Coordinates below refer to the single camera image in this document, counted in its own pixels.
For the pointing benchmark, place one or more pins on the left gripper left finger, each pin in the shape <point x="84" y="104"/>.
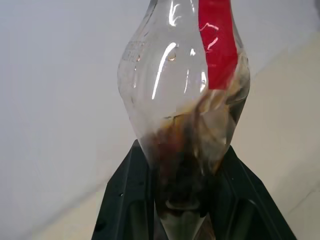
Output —
<point x="125" y="200"/>

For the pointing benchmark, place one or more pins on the clear red-label drink bottle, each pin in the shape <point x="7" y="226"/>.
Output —
<point x="162" y="87"/>

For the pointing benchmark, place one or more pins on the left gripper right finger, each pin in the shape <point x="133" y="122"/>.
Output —
<point x="250" y="212"/>

